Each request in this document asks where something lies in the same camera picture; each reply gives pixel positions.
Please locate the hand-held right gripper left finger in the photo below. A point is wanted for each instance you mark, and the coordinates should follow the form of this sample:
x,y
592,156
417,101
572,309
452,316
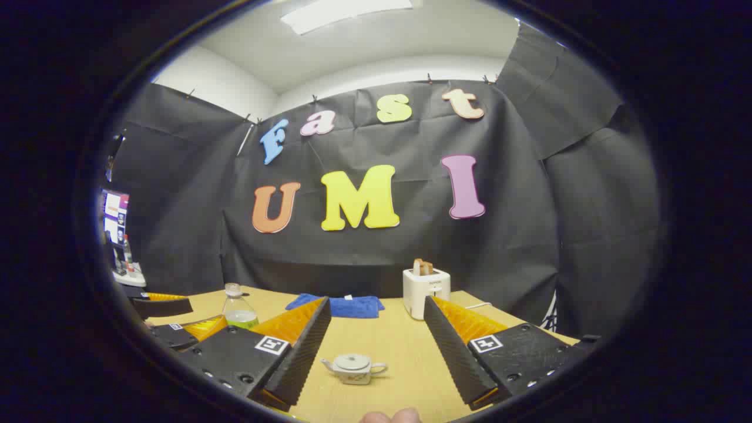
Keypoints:
x,y
302,352

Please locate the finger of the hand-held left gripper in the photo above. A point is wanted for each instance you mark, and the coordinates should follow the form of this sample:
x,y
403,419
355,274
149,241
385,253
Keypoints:
x,y
161,308
173,336

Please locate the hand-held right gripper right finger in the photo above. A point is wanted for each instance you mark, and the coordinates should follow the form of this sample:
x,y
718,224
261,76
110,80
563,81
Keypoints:
x,y
455,352

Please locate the white ceramic teacup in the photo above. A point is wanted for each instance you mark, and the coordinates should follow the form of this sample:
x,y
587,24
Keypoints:
x,y
352,375

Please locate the green label water bottle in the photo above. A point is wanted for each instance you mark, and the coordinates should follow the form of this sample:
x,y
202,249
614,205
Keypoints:
x,y
238,311

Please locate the small red label bottle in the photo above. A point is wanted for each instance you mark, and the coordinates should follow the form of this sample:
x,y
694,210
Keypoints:
x,y
127,252

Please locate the white side table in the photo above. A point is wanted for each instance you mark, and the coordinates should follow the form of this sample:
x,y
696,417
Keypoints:
x,y
130,277

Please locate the blue folded towel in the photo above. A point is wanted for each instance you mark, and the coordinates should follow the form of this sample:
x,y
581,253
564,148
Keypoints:
x,y
352,306

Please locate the white toaster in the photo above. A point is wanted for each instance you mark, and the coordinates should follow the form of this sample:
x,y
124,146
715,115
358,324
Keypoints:
x,y
420,294

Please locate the toast slice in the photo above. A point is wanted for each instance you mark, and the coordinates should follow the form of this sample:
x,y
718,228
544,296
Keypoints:
x,y
423,267

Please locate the computer monitor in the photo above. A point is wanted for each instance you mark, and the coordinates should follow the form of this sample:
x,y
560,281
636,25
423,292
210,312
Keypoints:
x,y
114,214

